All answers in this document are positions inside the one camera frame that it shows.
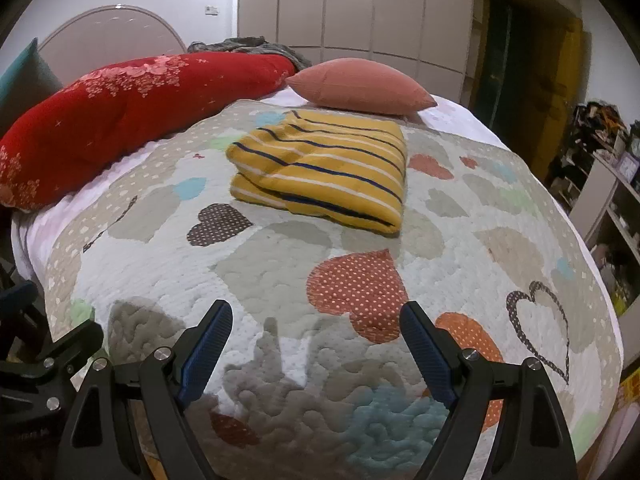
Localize yellow striped knit sweater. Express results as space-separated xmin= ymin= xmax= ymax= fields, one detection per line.
xmin=226 ymin=108 xmax=408 ymax=235

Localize pink white fleece bedsheet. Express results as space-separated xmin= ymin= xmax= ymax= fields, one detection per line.
xmin=10 ymin=84 xmax=507 ymax=281

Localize white cluttered shelf unit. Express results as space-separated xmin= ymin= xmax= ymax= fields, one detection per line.
xmin=546 ymin=101 xmax=639 ymax=315

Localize heart patterned patchwork quilt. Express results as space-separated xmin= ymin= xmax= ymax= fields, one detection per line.
xmin=43 ymin=101 xmax=623 ymax=479

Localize red floral bolster pillow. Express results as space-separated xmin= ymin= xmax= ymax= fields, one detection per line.
xmin=1 ymin=52 xmax=295 ymax=211

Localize small purple alarm clock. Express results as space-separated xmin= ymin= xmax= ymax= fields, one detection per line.
xmin=616 ymin=152 xmax=640 ymax=183

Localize teal cushion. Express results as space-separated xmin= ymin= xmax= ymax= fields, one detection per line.
xmin=0 ymin=38 xmax=63 ymax=136

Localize white arched headboard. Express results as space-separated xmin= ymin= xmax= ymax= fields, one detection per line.
xmin=38 ymin=4 xmax=186 ymax=86

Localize pink square cushion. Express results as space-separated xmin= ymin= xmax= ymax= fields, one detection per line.
xmin=286 ymin=58 xmax=437 ymax=116

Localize brown wooden door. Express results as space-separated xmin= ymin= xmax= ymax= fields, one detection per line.
xmin=529 ymin=18 xmax=584 ymax=181

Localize grey knitted blanket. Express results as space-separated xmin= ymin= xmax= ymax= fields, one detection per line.
xmin=186 ymin=36 xmax=312 ymax=72

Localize beige wardrobe doors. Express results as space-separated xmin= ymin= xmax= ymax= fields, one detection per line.
xmin=238 ymin=0 xmax=473 ymax=101

